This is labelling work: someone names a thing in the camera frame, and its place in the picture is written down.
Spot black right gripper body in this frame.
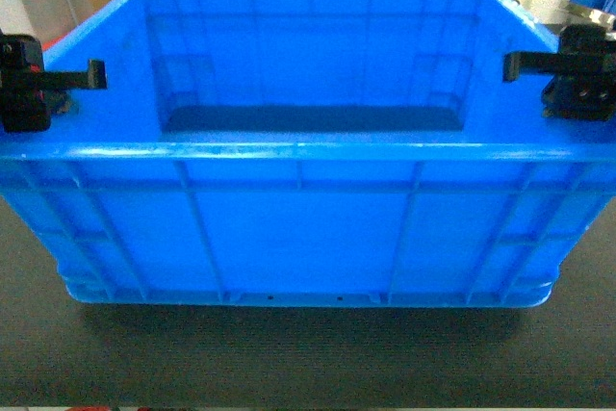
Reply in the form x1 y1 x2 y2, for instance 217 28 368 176
542 24 615 122

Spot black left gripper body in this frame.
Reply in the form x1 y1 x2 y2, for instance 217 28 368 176
1 34 51 133

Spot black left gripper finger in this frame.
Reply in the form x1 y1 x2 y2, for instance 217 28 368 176
40 60 107 90

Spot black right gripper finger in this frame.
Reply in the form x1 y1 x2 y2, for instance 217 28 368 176
502 52 563 83

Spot blue plastic crate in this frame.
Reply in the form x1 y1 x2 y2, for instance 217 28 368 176
1 0 615 308

